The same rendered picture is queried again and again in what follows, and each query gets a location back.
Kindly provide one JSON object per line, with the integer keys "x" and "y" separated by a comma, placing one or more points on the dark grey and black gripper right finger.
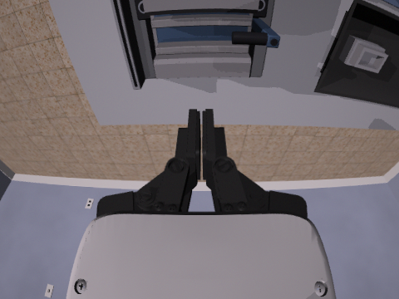
{"x": 234, "y": 190}

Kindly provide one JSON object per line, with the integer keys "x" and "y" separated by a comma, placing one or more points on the grey flat bar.
{"x": 202, "y": 20}
{"x": 165, "y": 48}

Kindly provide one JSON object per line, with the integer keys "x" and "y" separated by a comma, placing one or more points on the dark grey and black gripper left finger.
{"x": 171, "y": 190}

